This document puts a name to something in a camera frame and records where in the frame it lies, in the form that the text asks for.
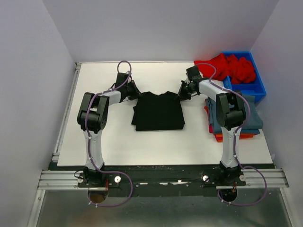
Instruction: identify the black floral t shirt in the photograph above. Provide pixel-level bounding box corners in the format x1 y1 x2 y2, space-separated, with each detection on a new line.
132 91 185 131

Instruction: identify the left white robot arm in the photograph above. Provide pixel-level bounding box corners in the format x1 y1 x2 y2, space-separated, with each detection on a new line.
77 71 141 187

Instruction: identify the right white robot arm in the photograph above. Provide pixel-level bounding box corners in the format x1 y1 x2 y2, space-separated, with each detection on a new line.
178 65 250 185

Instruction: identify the folded magenta t shirt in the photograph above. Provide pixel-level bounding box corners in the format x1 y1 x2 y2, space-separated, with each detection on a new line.
208 124 214 133

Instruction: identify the red t shirt in bin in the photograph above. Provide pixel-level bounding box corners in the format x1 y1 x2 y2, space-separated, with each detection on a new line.
194 53 257 84

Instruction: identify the blue plastic bin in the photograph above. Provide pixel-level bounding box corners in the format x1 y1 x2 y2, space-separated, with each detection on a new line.
223 51 266 103

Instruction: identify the folded teal t shirt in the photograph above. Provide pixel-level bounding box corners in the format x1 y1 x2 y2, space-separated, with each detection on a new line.
205 94 263 131

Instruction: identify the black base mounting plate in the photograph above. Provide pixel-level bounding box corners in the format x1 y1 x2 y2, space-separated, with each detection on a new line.
78 165 245 197

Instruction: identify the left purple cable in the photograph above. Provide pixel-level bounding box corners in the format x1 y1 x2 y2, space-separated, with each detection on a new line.
84 60 134 209

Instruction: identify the aluminium left side rail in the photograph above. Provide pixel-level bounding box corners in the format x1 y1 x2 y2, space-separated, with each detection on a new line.
53 62 81 156

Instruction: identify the aluminium rail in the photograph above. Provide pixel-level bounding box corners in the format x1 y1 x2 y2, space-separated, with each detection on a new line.
53 62 81 156
38 169 289 191

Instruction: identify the aluminium front rail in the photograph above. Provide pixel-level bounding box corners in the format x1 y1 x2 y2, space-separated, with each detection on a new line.
38 169 289 191

